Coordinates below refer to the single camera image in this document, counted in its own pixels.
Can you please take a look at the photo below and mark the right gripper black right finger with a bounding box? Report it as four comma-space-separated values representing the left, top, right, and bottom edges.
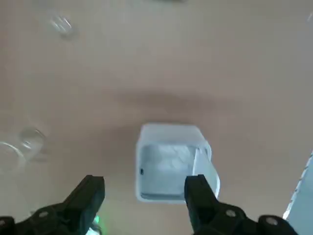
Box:
184, 175, 300, 235

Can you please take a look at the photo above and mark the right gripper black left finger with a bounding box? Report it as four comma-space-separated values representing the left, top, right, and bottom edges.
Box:
0, 175, 106, 235

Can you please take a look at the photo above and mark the small glass beaker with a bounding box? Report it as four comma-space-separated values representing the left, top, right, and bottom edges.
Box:
48, 13, 77, 40

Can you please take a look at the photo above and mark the white lidded trash bin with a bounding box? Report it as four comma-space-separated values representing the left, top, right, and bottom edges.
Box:
135, 123, 221, 205

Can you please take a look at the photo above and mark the large glass beaker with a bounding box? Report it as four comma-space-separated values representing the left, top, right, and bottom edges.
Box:
0, 127, 47, 173

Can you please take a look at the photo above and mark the ribbed aluminium rail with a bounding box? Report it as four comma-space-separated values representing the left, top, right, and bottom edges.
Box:
282, 150, 313, 221

